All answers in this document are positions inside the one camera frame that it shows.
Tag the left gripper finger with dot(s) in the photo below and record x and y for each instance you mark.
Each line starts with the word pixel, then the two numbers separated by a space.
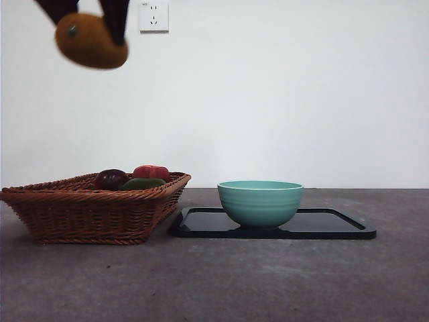
pixel 57 8
pixel 115 16

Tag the brown kiwi fruit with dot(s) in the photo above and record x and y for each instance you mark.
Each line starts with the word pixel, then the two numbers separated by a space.
pixel 87 43

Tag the teal ribbed bowl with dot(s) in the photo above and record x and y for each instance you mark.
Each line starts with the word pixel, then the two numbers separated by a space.
pixel 260 204

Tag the dark purple plum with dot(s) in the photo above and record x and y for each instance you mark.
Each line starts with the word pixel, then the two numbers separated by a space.
pixel 110 178

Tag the green avocado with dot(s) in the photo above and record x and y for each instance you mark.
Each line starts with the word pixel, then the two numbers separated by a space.
pixel 142 184

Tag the brown wicker basket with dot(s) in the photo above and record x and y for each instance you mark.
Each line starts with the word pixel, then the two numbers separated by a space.
pixel 87 214

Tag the black rectangular tray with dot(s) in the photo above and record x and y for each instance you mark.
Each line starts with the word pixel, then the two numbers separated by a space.
pixel 318 224

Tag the white wall socket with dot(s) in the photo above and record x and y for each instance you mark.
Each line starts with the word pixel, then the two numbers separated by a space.
pixel 154 16

